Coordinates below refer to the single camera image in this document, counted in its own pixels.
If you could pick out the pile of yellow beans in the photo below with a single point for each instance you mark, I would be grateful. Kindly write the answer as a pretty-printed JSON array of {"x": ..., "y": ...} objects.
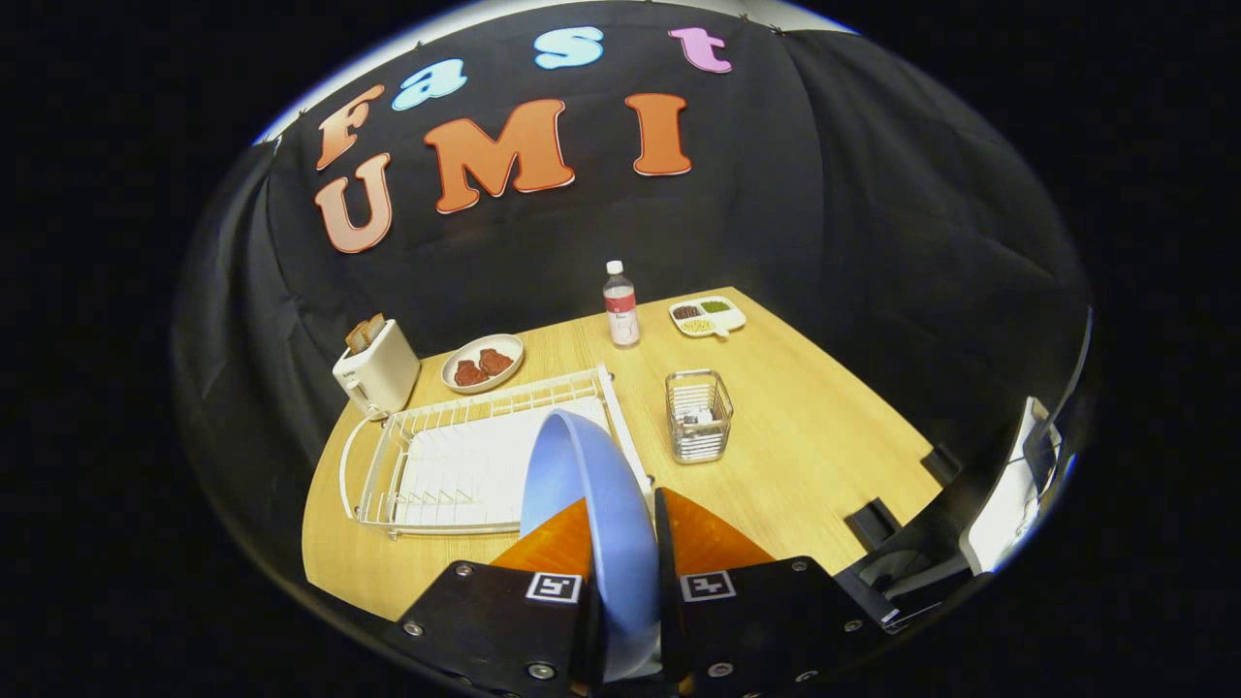
[{"x": 695, "y": 327}]

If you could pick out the black table clamp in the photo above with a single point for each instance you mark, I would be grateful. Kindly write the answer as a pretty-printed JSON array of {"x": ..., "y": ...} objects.
[
  {"x": 940, "y": 463},
  {"x": 873, "y": 523}
]

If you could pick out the clear water bottle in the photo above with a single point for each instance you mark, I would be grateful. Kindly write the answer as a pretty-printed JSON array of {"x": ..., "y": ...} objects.
[{"x": 621, "y": 320}]

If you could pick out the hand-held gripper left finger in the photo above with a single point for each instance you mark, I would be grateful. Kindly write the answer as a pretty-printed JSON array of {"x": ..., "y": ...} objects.
[{"x": 494, "y": 620}]

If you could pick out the black backdrop cloth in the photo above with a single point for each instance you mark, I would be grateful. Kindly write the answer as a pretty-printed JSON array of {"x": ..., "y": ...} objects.
[{"x": 824, "y": 194}]

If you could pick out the brown toast slice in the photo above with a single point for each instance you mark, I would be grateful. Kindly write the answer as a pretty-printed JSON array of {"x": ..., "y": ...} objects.
[
  {"x": 357, "y": 335},
  {"x": 375, "y": 326}
]

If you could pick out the white toaster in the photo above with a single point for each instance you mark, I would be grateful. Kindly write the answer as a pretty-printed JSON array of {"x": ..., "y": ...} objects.
[{"x": 388, "y": 373}]

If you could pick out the white divided dish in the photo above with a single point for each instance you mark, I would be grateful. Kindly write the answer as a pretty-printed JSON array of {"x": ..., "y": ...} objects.
[{"x": 732, "y": 320}]

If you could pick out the white round meat plate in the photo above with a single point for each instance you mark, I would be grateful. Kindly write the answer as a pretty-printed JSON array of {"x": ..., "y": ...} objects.
[{"x": 465, "y": 347}]

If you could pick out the pile of green beans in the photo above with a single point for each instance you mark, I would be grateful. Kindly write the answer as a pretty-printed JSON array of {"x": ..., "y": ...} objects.
[{"x": 715, "y": 306}]

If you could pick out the blue plate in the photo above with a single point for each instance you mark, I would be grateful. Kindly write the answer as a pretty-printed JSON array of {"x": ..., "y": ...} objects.
[{"x": 601, "y": 504}]

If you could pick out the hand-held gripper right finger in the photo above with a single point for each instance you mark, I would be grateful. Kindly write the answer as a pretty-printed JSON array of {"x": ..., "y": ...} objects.
[{"x": 667, "y": 582}]

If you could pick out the pile of dark red beans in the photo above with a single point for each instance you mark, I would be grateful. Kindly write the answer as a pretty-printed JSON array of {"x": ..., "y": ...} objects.
[{"x": 686, "y": 312}]

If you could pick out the red meat piece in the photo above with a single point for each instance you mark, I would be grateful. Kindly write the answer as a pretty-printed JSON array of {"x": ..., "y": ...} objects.
[
  {"x": 495, "y": 362},
  {"x": 470, "y": 373}
]

